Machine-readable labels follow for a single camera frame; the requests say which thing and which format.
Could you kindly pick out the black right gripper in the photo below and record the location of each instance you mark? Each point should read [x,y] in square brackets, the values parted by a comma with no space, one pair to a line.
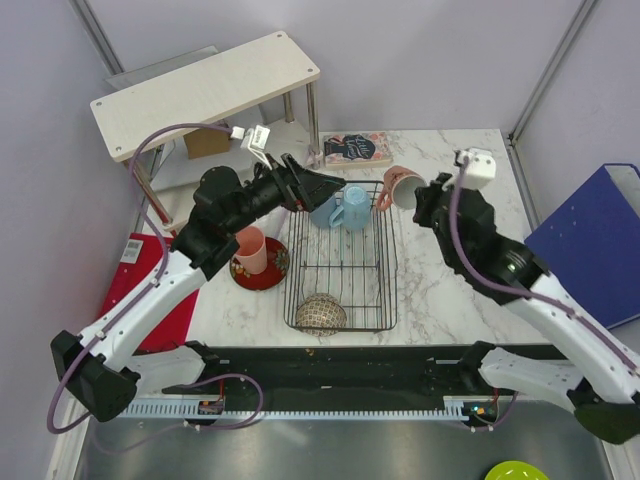
[428,196]

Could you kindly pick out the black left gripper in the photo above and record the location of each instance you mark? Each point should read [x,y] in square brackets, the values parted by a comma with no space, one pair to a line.
[301,189]

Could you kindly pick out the blue tumbler cup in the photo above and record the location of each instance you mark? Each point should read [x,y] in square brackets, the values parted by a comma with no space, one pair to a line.
[320,217]

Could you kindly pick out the pink mug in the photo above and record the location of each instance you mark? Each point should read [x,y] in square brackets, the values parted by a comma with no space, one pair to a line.
[399,185]

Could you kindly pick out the light blue mug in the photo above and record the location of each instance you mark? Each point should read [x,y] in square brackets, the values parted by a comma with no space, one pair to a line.
[353,211]

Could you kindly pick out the red floral plate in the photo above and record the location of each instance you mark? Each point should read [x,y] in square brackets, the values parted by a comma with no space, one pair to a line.
[278,261]

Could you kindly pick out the pink tumbler cup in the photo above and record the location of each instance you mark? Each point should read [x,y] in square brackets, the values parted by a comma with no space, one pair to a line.
[252,254]

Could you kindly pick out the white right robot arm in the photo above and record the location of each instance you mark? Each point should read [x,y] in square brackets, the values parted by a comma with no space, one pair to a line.
[600,384]

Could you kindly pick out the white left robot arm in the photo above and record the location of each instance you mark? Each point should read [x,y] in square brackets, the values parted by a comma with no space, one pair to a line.
[94,365]

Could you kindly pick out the floral cover book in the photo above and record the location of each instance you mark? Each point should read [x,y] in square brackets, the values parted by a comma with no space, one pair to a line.
[357,151]

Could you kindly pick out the patterned ceramic bowl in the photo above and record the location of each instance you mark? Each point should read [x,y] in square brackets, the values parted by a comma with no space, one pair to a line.
[320,315]

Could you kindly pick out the cardboard box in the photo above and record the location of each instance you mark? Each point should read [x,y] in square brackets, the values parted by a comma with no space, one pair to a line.
[204,142]

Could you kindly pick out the white wooden shelf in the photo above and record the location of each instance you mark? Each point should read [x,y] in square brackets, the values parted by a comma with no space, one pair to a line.
[266,85]

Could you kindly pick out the blue binder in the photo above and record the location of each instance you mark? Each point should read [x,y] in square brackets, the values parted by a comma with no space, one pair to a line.
[591,243]

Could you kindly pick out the red folder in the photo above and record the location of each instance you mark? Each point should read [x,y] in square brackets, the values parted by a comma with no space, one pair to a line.
[142,252]

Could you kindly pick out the green plate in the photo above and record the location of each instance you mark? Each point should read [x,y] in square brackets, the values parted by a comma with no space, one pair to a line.
[515,470]

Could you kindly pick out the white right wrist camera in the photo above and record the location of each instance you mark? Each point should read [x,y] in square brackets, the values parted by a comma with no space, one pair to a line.
[480,167]

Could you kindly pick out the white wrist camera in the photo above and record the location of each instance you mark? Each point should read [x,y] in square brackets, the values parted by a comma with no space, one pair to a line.
[480,167]
[253,140]

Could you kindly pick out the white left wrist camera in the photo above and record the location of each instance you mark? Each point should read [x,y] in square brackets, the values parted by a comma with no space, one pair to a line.
[253,140]

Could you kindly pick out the black wire dish rack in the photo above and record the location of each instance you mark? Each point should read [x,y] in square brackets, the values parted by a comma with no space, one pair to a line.
[357,269]

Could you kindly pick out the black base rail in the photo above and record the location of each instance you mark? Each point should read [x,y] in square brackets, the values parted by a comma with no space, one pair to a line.
[338,377]

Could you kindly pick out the white slotted cable duct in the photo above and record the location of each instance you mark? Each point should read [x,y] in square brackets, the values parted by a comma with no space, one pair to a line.
[194,408]

